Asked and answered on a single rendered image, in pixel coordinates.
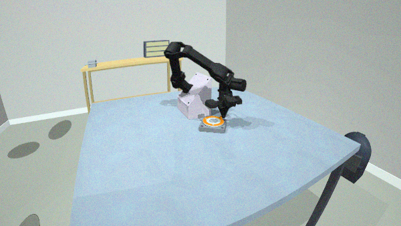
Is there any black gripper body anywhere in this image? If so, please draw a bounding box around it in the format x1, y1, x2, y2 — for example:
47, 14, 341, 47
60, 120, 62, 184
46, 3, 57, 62
205, 88, 242, 108

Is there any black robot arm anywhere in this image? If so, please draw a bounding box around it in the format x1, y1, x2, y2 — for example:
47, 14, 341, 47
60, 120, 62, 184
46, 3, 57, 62
164, 41, 247, 107

